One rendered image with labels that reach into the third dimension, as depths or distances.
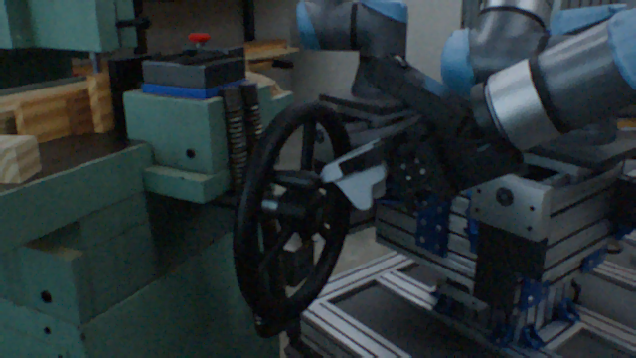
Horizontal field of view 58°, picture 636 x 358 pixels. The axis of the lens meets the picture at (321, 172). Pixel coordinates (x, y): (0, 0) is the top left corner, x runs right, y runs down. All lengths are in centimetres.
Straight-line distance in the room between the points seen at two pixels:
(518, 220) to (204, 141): 56
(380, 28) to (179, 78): 73
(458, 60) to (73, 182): 44
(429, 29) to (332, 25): 286
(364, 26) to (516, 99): 88
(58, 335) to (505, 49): 61
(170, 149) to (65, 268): 18
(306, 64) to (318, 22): 343
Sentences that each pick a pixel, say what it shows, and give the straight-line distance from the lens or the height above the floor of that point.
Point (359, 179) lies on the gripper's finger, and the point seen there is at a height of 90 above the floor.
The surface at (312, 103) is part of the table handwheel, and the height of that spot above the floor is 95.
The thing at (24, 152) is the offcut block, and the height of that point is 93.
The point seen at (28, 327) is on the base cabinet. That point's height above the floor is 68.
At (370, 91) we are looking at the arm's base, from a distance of 137.
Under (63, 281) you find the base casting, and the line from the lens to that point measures 73.
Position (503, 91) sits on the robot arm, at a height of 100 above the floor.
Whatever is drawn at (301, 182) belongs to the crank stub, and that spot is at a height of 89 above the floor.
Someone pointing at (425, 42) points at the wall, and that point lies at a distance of 423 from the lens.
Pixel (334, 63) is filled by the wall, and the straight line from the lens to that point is 464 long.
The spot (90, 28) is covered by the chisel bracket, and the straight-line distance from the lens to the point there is 86.
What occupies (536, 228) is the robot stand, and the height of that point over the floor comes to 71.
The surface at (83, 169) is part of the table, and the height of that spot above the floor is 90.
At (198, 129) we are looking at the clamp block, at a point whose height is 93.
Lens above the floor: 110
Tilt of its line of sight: 19 degrees down
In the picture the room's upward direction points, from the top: straight up
